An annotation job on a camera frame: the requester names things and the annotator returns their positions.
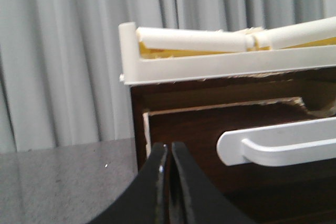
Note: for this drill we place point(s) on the wooden drawer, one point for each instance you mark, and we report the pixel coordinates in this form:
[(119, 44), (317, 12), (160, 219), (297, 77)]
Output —
[(301, 193)]

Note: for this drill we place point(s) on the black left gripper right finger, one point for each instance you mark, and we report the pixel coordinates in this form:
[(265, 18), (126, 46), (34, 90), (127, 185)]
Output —
[(193, 198)]

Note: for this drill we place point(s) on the grey pleated curtain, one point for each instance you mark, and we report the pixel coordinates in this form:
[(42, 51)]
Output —
[(60, 60)]

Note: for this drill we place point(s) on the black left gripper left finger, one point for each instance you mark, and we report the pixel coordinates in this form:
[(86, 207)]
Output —
[(144, 199)]

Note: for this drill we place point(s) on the dark wooden drawer cabinet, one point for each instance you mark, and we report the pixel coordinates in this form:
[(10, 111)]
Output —
[(312, 89)]

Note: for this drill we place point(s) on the white tray frame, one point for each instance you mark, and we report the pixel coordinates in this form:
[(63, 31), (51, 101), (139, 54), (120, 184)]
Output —
[(142, 65)]

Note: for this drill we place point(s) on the white foam tube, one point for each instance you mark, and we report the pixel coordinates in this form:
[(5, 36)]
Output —
[(315, 33), (198, 40)]

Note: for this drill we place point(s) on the white drawer handle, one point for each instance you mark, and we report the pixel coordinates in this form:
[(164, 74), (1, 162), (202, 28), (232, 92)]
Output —
[(279, 145)]

